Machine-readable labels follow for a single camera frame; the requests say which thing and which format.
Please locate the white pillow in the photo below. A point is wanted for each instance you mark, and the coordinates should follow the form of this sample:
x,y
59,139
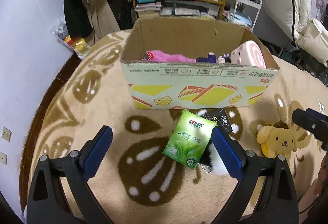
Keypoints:
x,y
313,40

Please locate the pink swirl plush toy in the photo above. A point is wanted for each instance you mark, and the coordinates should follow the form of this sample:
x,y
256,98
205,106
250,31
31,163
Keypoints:
x,y
249,54

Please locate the clear bag with pink plush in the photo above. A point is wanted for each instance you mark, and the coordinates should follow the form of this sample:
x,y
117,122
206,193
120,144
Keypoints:
x,y
161,57

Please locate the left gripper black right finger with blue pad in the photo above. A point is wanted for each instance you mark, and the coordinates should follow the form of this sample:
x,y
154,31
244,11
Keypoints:
x,y
277,202

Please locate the printed cardboard box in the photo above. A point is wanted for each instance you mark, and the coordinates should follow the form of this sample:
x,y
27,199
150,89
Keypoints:
x,y
155,85

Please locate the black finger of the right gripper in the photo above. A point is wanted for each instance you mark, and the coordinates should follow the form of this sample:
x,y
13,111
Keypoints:
x,y
314,122

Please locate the beige brown patterned blanket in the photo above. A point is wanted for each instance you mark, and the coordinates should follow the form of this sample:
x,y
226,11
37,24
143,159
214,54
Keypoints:
x,y
136,182

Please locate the black small packet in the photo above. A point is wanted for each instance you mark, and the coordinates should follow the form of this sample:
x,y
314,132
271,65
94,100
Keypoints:
x,y
220,117

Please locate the plastic bag with yellow toys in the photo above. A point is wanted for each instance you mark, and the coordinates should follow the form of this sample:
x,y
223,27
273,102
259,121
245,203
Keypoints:
x,y
75,44

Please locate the white metal cart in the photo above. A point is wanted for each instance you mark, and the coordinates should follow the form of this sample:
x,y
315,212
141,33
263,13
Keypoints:
x,y
243,12

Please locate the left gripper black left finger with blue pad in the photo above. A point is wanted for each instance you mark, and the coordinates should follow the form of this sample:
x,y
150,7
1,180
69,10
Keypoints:
x,y
47,202

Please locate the green tissue pack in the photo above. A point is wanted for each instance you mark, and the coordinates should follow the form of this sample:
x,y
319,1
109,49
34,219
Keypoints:
x,y
189,139

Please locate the stack of books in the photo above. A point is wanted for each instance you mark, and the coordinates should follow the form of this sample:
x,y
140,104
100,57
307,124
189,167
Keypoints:
x,y
148,10

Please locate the beige trench coat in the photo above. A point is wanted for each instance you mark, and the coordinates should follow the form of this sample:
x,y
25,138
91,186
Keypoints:
x,y
101,18

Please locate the dark blue doll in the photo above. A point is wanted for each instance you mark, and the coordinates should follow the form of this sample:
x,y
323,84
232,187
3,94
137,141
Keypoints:
x,y
212,58

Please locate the black white plush keychain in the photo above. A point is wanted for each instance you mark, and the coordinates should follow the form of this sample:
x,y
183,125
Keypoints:
x,y
211,162

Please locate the yellow dog plush keychain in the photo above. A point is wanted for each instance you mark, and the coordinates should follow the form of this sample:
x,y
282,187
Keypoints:
x,y
276,139

